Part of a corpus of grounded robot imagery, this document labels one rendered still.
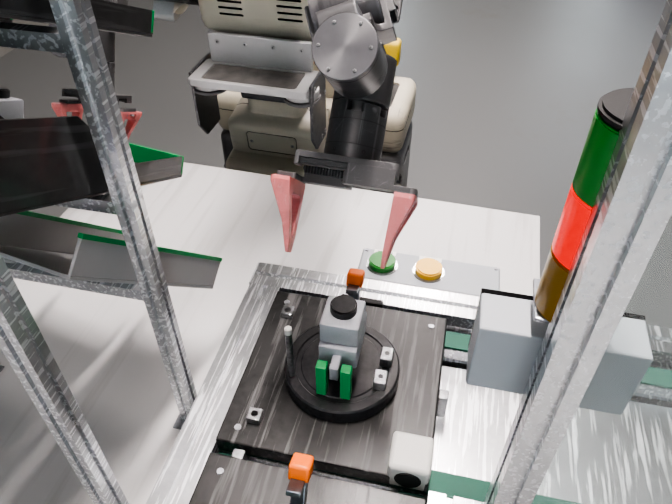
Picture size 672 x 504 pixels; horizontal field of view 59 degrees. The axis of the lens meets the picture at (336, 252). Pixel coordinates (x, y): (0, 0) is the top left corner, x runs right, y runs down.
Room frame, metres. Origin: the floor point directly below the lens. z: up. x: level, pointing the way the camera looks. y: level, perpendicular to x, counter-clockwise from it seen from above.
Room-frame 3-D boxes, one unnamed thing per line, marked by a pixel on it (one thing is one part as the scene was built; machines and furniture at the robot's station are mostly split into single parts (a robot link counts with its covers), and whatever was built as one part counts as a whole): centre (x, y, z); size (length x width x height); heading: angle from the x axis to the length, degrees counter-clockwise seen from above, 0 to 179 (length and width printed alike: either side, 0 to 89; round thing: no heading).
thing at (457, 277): (0.63, -0.14, 0.93); 0.21 x 0.07 x 0.06; 77
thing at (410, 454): (0.32, -0.08, 0.97); 0.05 x 0.05 x 0.04; 77
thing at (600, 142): (0.28, -0.17, 1.39); 0.05 x 0.05 x 0.05
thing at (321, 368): (0.40, 0.02, 1.01); 0.01 x 0.01 x 0.05; 77
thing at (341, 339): (0.43, -0.01, 1.06); 0.08 x 0.04 x 0.07; 167
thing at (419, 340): (0.44, -0.01, 0.96); 0.24 x 0.24 x 0.02; 77
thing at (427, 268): (0.63, -0.14, 0.96); 0.04 x 0.04 x 0.02
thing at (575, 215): (0.28, -0.17, 1.34); 0.05 x 0.05 x 0.05
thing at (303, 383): (0.44, -0.01, 0.98); 0.14 x 0.14 x 0.02
